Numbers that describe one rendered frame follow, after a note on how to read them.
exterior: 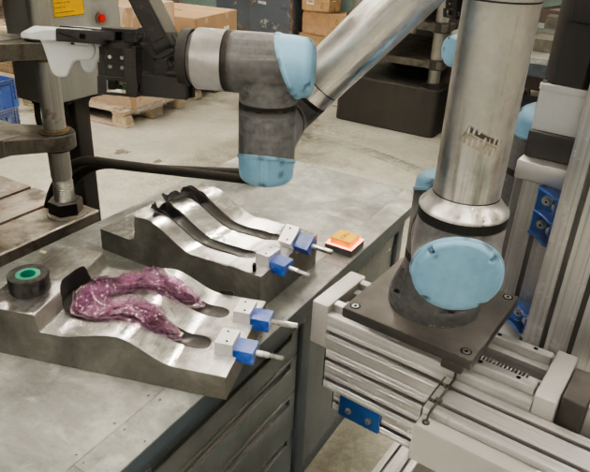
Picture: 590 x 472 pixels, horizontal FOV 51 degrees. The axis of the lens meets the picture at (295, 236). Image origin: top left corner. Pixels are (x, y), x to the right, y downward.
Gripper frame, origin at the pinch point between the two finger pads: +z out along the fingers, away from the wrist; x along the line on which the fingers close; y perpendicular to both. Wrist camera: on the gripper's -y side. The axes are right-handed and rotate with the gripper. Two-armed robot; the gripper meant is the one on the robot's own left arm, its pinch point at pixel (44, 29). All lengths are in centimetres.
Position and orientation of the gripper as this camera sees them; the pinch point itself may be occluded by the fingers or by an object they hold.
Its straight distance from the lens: 90.4
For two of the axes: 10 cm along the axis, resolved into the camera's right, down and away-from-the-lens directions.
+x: 1.6, -3.2, 9.3
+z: -9.9, -1.1, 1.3
